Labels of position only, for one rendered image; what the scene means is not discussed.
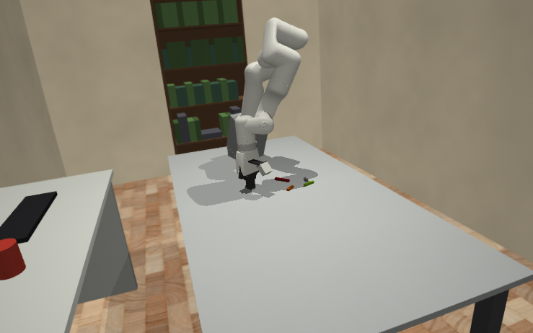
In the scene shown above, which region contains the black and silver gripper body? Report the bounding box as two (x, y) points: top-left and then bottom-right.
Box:
(236, 148), (260, 176)

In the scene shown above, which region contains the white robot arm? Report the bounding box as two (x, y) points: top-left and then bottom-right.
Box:
(235, 18), (308, 151)

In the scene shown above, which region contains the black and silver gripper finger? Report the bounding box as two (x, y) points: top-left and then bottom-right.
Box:
(250, 170), (259, 189)
(239, 167), (252, 190)

